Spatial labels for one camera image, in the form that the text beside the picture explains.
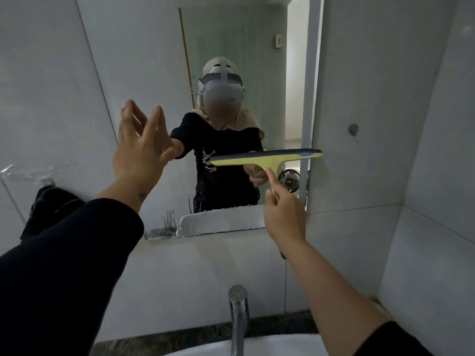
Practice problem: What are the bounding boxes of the wall mirror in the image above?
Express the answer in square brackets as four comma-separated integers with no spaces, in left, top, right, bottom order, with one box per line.
[74,0,326,242]

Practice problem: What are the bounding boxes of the chrome faucet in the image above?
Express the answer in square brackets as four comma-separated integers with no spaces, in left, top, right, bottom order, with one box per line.
[228,285,249,356]

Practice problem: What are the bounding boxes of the person's left forearm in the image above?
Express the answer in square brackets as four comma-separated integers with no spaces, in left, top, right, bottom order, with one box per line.
[0,181,145,356]

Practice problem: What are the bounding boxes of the clear plastic wall holder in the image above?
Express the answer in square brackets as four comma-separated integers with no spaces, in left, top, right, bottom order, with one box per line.
[0,162,79,186]

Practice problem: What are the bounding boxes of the black bag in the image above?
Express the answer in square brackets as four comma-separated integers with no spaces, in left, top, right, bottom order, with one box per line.
[20,185,87,242]

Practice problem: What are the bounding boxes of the dark granite countertop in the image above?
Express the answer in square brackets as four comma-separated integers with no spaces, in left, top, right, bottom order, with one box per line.
[89,311,316,356]

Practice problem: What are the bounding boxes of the white sink basin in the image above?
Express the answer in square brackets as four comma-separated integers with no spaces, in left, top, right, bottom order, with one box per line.
[206,333,332,356]

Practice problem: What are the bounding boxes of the person's right hand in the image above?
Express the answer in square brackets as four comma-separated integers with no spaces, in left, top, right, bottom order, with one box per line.
[264,168,309,253]

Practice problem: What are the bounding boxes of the person's right forearm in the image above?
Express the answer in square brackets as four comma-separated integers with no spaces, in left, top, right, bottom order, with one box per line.
[276,238,435,356]

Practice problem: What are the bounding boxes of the person's left hand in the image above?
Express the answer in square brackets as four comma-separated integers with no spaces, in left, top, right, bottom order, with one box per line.
[112,99,181,204]

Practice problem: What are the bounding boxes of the yellow window squeegee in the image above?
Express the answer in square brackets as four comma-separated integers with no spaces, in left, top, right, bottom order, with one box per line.
[209,147,323,201]

